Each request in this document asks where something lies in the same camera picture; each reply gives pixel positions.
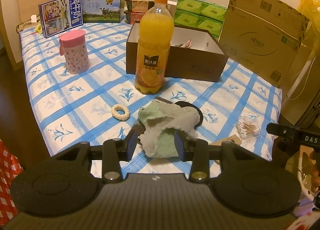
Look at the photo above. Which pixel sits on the brown open cardboard box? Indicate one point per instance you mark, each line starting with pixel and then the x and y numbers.
pixel 195 54

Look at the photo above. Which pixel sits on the cream hair scrunchie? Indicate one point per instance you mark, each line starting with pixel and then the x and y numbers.
pixel 120 112

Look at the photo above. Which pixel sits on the green tissue pack bundle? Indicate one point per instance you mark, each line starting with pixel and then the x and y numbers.
pixel 200 14

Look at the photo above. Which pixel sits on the green meadow milk box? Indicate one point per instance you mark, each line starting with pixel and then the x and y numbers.
pixel 106 11

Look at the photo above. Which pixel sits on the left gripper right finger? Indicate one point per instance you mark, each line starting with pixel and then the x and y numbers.
pixel 196 151

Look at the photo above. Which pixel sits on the large tan cardboard carton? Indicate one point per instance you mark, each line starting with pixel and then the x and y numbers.
pixel 264 36

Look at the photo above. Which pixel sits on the person right hand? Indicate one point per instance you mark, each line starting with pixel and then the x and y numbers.
pixel 310 173

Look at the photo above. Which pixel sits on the orange snack box stack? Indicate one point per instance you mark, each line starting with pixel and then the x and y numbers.
pixel 135 9

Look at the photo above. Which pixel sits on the blue milk carton box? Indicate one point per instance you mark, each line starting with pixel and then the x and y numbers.
pixel 58 16

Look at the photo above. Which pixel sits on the brown paper tag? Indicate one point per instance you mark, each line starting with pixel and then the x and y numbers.
pixel 233 138

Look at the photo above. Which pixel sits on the blue checked bed sheet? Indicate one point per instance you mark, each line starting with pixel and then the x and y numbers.
pixel 72 108

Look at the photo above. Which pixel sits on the yellow plastic bag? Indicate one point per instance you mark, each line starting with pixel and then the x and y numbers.
pixel 311 9

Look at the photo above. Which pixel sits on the orange juice bottle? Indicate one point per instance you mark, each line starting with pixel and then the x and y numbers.
pixel 155 34

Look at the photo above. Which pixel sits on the pink lidded cup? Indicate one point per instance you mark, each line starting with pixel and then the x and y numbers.
pixel 73 48

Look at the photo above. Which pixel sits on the white floor fan pole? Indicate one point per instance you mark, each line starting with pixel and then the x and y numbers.
pixel 313 44

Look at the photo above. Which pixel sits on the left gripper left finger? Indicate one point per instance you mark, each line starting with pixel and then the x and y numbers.
pixel 114 151

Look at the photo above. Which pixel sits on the green grey cloth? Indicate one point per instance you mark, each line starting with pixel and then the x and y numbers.
pixel 161 120

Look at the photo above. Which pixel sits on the black round pad red centre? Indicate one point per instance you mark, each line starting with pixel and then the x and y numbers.
pixel 195 109

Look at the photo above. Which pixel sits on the cotton swabs bag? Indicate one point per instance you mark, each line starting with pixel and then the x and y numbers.
pixel 247 127

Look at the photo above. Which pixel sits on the red checked bag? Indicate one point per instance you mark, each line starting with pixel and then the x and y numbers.
pixel 9 169

